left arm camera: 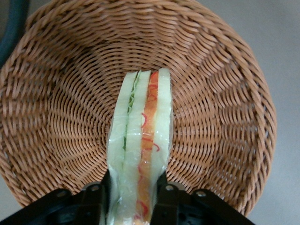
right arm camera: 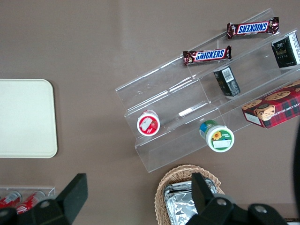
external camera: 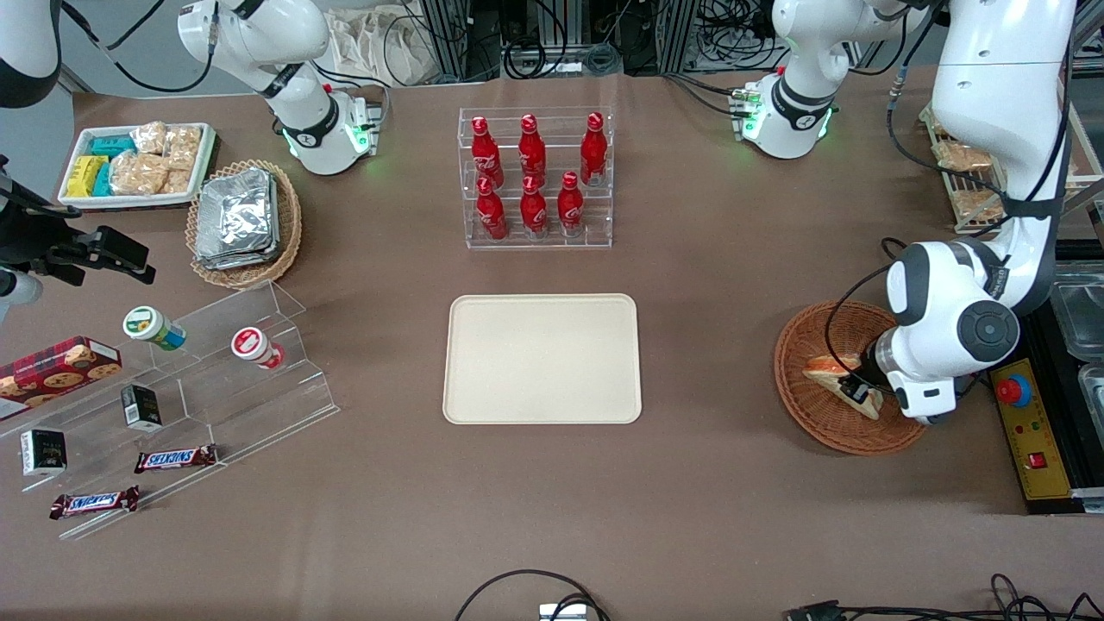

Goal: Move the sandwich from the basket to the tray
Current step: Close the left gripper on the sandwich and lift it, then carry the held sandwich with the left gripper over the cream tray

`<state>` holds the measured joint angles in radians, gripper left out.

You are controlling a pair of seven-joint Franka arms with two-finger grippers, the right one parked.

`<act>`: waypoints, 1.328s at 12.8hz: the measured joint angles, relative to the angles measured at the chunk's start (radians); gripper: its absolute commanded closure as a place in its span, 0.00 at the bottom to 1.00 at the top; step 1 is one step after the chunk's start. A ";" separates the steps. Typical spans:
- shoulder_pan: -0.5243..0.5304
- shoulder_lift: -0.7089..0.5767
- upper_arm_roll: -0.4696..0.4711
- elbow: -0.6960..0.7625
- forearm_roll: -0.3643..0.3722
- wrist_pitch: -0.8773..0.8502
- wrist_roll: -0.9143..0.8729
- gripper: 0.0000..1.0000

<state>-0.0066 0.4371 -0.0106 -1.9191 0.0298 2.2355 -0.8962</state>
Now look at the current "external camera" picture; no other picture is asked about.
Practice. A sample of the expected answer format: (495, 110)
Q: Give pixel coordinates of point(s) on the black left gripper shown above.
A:
(863, 379)

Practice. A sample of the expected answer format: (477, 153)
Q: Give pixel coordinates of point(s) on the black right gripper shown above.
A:
(33, 239)

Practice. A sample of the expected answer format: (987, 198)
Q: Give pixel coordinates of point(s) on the triangular sandwich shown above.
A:
(824, 366)

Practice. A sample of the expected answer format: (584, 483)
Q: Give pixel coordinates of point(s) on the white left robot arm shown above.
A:
(1000, 86)

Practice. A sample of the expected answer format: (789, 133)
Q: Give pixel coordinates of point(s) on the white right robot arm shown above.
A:
(259, 43)

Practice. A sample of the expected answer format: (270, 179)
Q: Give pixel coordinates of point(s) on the brown round wicker basket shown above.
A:
(811, 418)

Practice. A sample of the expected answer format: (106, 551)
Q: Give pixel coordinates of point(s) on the white rectangular snack tray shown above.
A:
(78, 203)

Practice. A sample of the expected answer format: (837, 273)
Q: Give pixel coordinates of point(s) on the light oval wicker basket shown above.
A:
(289, 233)

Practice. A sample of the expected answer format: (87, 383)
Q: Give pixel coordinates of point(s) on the beige plastic tray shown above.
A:
(542, 358)

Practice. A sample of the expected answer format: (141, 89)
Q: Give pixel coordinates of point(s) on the green lid yogurt cup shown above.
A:
(148, 326)

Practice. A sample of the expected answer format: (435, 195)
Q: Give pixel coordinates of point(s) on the teal snack packet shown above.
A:
(110, 146)
(103, 181)

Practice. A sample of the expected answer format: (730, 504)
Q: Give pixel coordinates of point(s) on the clear bagged rice snack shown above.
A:
(184, 147)
(138, 174)
(178, 182)
(148, 136)

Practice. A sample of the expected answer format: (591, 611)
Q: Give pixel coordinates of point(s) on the yellow snack packet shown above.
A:
(84, 175)

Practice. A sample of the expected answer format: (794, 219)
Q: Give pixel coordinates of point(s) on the silver foil container stack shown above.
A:
(237, 216)

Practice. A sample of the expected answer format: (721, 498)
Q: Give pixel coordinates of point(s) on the red cookie box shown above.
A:
(52, 371)

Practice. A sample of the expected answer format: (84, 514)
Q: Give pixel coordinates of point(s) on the small black box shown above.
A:
(141, 407)
(43, 452)

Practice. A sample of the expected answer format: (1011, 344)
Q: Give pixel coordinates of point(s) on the red lid yogurt cup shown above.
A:
(253, 345)

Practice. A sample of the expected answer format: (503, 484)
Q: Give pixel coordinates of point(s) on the black yellow control box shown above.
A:
(1035, 448)

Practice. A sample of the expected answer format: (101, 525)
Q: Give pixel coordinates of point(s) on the clear acrylic step shelf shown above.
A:
(259, 414)

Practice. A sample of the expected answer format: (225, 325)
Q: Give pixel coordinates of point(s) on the brown Snickers bar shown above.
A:
(175, 459)
(93, 503)

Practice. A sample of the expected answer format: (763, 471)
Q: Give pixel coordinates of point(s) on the clear bagged pastry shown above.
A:
(962, 157)
(979, 205)

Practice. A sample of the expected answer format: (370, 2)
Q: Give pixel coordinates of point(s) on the clear acrylic bottle rack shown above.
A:
(595, 220)

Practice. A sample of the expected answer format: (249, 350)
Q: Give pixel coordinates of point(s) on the beige cloth bag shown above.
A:
(379, 47)

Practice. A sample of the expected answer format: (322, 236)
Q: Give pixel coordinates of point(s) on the red cola bottle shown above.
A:
(532, 151)
(534, 214)
(492, 216)
(570, 210)
(486, 155)
(593, 151)

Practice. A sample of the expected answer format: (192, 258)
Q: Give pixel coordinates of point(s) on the small silver device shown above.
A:
(562, 612)

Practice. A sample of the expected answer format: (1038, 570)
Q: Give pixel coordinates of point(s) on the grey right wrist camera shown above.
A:
(17, 293)

